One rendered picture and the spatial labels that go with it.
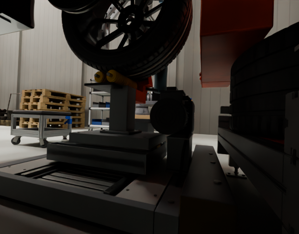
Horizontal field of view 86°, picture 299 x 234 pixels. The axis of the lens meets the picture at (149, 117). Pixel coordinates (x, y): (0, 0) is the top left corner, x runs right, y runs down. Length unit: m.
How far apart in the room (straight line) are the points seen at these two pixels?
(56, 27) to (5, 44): 2.45
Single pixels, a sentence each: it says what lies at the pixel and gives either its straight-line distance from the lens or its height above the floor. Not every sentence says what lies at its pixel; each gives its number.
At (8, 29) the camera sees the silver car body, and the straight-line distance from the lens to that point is 1.19.
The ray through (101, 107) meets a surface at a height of 0.48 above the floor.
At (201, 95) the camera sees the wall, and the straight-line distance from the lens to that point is 3.83.
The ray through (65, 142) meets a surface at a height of 0.17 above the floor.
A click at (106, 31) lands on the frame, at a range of 1.27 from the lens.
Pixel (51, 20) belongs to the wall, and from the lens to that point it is 6.80.
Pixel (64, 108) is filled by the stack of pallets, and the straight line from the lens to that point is 4.15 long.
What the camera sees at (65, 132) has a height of 0.13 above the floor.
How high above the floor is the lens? 0.30
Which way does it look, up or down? 1 degrees up
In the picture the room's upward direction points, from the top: 2 degrees clockwise
